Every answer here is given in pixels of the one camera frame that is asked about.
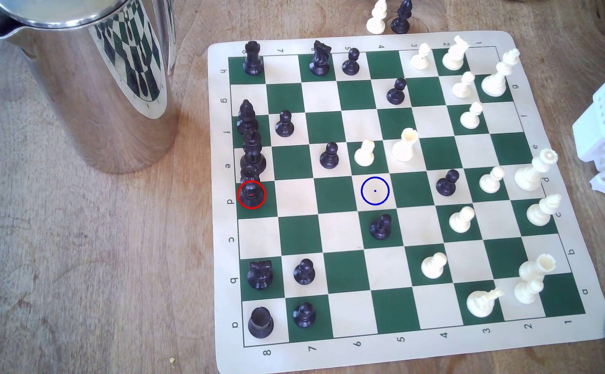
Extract black queen chess piece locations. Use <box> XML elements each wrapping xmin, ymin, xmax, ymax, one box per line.
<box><xmin>239</xmin><ymin>166</ymin><xmax>265</xmax><ymax>209</ymax></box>

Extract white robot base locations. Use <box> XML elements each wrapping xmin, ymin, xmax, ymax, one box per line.
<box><xmin>571</xmin><ymin>52</ymin><xmax>605</xmax><ymax>208</ymax></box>

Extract black pawn chess piece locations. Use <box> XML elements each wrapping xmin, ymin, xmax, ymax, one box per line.
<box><xmin>292</xmin><ymin>302</ymin><xmax>317</xmax><ymax>328</ymax></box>
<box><xmin>319</xmin><ymin>141</ymin><xmax>340</xmax><ymax>170</ymax></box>
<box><xmin>275</xmin><ymin>109</ymin><xmax>295</xmax><ymax>138</ymax></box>
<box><xmin>369</xmin><ymin>213</ymin><xmax>393</xmax><ymax>241</ymax></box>
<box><xmin>436</xmin><ymin>169</ymin><xmax>460</xmax><ymax>197</ymax></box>
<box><xmin>386</xmin><ymin>77</ymin><xmax>407</xmax><ymax>106</ymax></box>
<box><xmin>293</xmin><ymin>258</ymin><xmax>316</xmax><ymax>286</ymax></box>
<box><xmin>341</xmin><ymin>47</ymin><xmax>361</xmax><ymax>77</ymax></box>

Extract green white chess mat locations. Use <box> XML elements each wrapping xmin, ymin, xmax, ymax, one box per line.
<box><xmin>207</xmin><ymin>30</ymin><xmax>605</xmax><ymax>374</ymax></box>

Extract black king chess piece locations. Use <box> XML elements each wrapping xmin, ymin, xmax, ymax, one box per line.
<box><xmin>240</xmin><ymin>130</ymin><xmax>268</xmax><ymax>176</ymax></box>

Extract white pawn chess piece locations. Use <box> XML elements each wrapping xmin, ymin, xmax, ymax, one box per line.
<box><xmin>460</xmin><ymin>101</ymin><xmax>484</xmax><ymax>130</ymax></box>
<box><xmin>448</xmin><ymin>206</ymin><xmax>476</xmax><ymax>234</ymax></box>
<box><xmin>354</xmin><ymin>139</ymin><xmax>376</xmax><ymax>167</ymax></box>
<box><xmin>421</xmin><ymin>252</ymin><xmax>448</xmax><ymax>279</ymax></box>
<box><xmin>410</xmin><ymin>43</ymin><xmax>433</xmax><ymax>71</ymax></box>
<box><xmin>479</xmin><ymin>166</ymin><xmax>506</xmax><ymax>194</ymax></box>
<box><xmin>366</xmin><ymin>0</ymin><xmax>389</xmax><ymax>35</ymax></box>
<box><xmin>451</xmin><ymin>71</ymin><xmax>476</xmax><ymax>100</ymax></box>

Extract black bishop chess piece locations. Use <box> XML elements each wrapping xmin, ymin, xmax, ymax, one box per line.
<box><xmin>236</xmin><ymin>99</ymin><xmax>259</xmax><ymax>135</ymax></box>

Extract black knight chess piece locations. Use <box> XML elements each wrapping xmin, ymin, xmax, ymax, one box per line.
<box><xmin>309</xmin><ymin>41</ymin><xmax>332</xmax><ymax>77</ymax></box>
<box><xmin>247</xmin><ymin>260</ymin><xmax>274</xmax><ymax>291</ymax></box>

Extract white rook chess piece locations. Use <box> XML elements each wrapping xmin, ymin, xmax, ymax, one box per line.
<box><xmin>391</xmin><ymin>128</ymin><xmax>419</xmax><ymax>162</ymax></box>

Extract black rook chess piece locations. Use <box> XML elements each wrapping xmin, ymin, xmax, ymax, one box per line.
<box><xmin>242</xmin><ymin>41</ymin><xmax>265</xmax><ymax>76</ymax></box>
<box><xmin>248</xmin><ymin>306</ymin><xmax>275</xmax><ymax>339</ymax></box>

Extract white knight chess piece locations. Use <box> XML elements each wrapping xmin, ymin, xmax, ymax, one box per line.
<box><xmin>442</xmin><ymin>35</ymin><xmax>470</xmax><ymax>72</ymax></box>
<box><xmin>466</xmin><ymin>287</ymin><xmax>506</xmax><ymax>319</ymax></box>

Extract white bishop chess piece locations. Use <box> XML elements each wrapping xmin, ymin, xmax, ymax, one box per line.
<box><xmin>526</xmin><ymin>194</ymin><xmax>563</xmax><ymax>227</ymax></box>
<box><xmin>481</xmin><ymin>48</ymin><xmax>521</xmax><ymax>98</ymax></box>

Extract white queen chess piece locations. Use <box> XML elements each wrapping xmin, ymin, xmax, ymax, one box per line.
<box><xmin>514</xmin><ymin>149</ymin><xmax>559</xmax><ymax>192</ymax></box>

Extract black pawn off board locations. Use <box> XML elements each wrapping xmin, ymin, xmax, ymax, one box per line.
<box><xmin>391</xmin><ymin>0</ymin><xmax>413</xmax><ymax>35</ymax></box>

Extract shiny steel pitcher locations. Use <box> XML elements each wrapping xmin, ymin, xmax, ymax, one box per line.
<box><xmin>0</xmin><ymin>0</ymin><xmax>181</xmax><ymax>175</ymax></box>

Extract white rook lower right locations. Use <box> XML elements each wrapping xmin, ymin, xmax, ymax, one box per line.
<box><xmin>514</xmin><ymin>253</ymin><xmax>557</xmax><ymax>305</ymax></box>

